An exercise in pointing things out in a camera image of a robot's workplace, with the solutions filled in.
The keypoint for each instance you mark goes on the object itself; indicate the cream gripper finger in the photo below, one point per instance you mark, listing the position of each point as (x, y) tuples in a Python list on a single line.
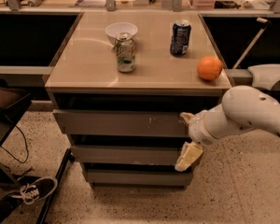
[(188, 118), (190, 155)]

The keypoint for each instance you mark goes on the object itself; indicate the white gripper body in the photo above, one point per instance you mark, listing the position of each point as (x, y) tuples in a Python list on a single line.
[(197, 131)]

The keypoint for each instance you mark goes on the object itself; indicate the grey top drawer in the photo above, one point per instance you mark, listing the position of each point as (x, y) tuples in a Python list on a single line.
[(121, 123)]

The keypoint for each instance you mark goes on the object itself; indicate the grey drawer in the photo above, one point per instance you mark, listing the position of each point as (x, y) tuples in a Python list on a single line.
[(116, 177), (127, 155), (121, 123)]

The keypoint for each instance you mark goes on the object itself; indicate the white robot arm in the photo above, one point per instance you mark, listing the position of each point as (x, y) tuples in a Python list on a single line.
[(242, 109)]

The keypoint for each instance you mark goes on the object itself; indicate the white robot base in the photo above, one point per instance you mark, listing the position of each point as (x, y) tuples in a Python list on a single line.
[(265, 76)]

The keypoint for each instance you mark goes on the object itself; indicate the grey bottom drawer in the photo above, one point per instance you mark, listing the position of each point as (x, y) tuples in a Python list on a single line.
[(116, 177)]

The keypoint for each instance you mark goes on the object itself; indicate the grey drawer cabinet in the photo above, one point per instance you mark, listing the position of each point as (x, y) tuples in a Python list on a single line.
[(86, 78)]

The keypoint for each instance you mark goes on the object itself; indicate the grey middle drawer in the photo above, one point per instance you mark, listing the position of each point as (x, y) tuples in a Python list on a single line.
[(127, 155)]

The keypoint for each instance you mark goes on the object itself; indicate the orange fruit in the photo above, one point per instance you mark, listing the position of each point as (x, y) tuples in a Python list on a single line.
[(209, 68)]

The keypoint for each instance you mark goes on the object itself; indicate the blue soda can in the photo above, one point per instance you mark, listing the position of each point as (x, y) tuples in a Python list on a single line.
[(180, 37)]

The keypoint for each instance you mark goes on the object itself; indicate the green white soda can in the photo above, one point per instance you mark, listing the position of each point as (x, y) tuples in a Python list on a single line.
[(125, 52)]

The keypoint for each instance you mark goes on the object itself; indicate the white bowl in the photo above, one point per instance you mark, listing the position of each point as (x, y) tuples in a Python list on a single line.
[(120, 27)]

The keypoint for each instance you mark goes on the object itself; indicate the black white sneaker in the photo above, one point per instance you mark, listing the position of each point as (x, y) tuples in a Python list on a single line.
[(40, 189)]

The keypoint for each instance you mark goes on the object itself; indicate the black cart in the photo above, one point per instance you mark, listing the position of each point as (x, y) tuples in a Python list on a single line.
[(13, 104)]

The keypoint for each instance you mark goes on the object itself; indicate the white stick with handle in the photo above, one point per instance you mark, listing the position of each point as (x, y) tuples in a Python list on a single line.
[(265, 23)]

